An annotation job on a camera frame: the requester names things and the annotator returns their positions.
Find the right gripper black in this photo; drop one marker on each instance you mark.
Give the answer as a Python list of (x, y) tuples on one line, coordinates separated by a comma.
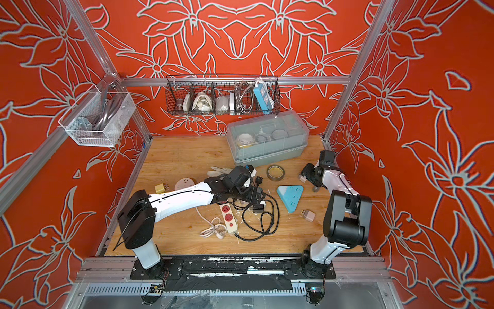
[(307, 170)]

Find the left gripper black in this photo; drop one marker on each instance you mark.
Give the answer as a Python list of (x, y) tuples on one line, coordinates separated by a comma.
[(252, 192)]

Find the black charger plug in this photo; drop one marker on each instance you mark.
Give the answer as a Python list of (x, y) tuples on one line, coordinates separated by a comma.
[(258, 208)]

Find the white power strip red sockets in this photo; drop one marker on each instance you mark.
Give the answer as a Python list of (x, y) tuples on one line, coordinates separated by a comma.
[(229, 218)]

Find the round pink socket hub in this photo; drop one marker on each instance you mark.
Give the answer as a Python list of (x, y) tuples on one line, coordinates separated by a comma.
[(184, 183)]

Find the yellow plug adapter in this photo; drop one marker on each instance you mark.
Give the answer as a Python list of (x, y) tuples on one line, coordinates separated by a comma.
[(161, 188)]

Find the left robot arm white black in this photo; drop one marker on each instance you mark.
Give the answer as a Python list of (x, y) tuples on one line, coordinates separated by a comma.
[(137, 218)]

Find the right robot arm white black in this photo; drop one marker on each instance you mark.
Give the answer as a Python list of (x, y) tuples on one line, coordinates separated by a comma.
[(346, 223)]

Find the roll of brown tape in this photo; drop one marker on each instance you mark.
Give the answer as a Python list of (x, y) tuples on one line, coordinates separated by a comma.
[(275, 173)]

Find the blue triangular power strip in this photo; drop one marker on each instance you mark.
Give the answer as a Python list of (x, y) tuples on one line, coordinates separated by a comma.
[(290, 196)]

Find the white work glove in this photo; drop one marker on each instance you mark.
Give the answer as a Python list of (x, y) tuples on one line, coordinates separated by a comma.
[(218, 172)]

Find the translucent grey storage box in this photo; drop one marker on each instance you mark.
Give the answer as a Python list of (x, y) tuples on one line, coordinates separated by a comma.
[(267, 139)]

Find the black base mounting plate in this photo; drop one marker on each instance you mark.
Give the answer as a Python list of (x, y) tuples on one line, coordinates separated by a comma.
[(288, 266)]

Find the blue power strip in basket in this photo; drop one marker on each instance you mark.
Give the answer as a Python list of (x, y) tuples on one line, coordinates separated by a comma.
[(263, 97)]

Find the black wire wall basket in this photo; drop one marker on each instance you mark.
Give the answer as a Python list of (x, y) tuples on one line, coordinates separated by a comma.
[(226, 94)]

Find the clear plastic wall bin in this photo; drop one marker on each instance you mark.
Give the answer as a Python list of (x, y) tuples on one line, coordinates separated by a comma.
[(98, 118)]

